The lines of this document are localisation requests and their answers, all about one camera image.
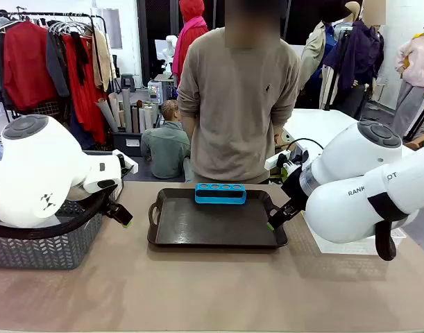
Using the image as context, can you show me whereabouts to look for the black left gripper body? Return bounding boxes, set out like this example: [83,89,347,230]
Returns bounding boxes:
[101,194,119,218]

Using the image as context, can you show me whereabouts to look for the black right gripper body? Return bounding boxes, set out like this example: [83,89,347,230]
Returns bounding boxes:
[280,165,312,213]

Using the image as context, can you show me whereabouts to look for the cardboard box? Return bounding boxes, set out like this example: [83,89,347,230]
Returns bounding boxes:
[273,127,298,154]

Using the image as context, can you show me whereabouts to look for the white plastic basket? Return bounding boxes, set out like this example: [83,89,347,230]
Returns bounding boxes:
[301,210,407,257]

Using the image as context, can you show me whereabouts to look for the blue test tube rack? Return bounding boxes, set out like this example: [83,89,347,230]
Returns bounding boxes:
[194,182,247,206]

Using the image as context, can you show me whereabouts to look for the dark brown serving tray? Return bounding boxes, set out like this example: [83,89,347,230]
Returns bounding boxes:
[147,188,289,249]

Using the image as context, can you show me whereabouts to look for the black box of rolls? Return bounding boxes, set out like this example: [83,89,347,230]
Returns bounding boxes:
[111,130,161,157]

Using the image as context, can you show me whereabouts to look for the white table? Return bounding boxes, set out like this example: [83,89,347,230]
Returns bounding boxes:
[283,108,416,153]

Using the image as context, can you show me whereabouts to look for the seated person in green jacket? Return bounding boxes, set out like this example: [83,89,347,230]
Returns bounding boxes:
[140,99,192,180]

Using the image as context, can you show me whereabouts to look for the large gray plastic basket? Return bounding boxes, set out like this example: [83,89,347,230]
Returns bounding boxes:
[0,199,103,271]

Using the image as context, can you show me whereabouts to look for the red dress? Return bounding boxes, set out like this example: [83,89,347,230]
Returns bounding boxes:
[62,33,108,144]

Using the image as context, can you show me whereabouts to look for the person in beige sweater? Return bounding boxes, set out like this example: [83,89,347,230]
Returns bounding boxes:
[176,0,301,185]

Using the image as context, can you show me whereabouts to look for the gray plastic stool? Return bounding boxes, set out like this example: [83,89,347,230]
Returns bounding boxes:
[120,73,137,93]

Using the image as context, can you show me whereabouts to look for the computer case with lights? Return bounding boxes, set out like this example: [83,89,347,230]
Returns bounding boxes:
[147,79,178,105]

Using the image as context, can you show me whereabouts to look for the mannequin in beige coat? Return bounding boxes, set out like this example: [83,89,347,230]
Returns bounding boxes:
[299,0,341,110]

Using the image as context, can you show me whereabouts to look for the mannequin in purple jacket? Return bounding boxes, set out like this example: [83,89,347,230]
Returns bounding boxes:
[324,0,386,119]

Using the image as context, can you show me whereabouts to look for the beige hanging garment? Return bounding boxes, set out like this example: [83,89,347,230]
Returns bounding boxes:
[92,27,117,93]

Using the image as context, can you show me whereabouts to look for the gray hanging garment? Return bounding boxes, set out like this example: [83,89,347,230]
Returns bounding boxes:
[46,30,71,99]

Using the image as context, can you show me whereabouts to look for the red jacket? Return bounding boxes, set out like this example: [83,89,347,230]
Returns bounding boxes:
[3,20,59,112]

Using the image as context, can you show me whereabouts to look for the mannequin in pink jacket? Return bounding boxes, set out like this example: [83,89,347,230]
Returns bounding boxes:
[388,15,424,139]

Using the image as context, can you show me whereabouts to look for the mannequin with red hood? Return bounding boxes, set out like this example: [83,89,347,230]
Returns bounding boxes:
[171,0,210,87]

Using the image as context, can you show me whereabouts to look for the black clothes rack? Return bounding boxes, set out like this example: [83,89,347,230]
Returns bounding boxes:
[0,6,108,119]

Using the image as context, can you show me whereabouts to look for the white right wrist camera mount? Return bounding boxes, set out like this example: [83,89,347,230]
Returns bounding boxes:
[265,148,309,171]

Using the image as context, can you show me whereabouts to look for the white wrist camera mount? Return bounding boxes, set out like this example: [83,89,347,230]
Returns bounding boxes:
[265,148,309,171]
[112,148,139,175]

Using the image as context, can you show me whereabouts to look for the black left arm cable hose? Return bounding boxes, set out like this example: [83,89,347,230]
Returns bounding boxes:
[0,185,119,240]

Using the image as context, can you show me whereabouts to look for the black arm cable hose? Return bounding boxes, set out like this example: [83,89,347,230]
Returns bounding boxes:
[0,185,119,240]
[374,220,397,262]

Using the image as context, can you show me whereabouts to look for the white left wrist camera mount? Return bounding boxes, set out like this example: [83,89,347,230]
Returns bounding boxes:
[112,148,139,175]

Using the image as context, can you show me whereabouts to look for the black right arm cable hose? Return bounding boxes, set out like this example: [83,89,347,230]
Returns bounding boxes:
[374,220,397,262]

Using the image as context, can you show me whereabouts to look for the gray wall panel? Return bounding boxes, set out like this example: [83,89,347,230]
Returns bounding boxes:
[100,8,124,49]

